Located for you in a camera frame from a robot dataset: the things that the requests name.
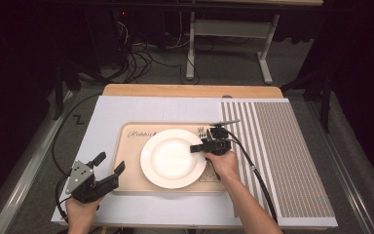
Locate white board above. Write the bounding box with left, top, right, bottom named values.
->
left=51, top=95, right=339, bottom=228

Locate black stand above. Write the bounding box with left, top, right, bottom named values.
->
left=280, top=69, right=334, bottom=135
left=49, top=58, right=83, bottom=121

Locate grey striped placemat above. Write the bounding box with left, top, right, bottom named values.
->
left=220, top=100, right=337, bottom=219

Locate white metal stand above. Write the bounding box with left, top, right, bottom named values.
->
left=185, top=11, right=281, bottom=86

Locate pink rabbit print tray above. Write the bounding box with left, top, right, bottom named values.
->
left=110, top=122, right=231, bottom=195

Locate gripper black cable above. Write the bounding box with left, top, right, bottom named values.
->
left=55, top=174, right=76, bottom=223
left=223, top=128, right=280, bottom=226

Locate tangle of floor cables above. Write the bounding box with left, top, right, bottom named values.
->
left=103, top=19, right=203, bottom=86

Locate wooden table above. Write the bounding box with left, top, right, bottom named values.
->
left=57, top=83, right=339, bottom=232

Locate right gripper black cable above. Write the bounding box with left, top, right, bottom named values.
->
left=223, top=128, right=280, bottom=226

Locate person's left hand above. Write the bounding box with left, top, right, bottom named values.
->
left=64, top=196, right=101, bottom=234

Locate long black floor cable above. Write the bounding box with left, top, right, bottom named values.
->
left=51, top=92, right=103, bottom=178

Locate metal floor rail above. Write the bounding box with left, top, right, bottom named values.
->
left=305, top=99, right=373, bottom=234
left=0, top=90, right=75, bottom=234

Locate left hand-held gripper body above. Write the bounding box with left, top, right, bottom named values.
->
left=64, top=159, right=107, bottom=205

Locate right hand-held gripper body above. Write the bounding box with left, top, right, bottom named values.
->
left=201, top=119, right=242, bottom=157

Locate white plate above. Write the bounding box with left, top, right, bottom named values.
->
left=139, top=128, right=208, bottom=190

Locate person's right hand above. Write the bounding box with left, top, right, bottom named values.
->
left=205, top=149, right=241, bottom=181

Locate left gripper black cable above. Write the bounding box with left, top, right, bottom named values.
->
left=55, top=174, right=76, bottom=223

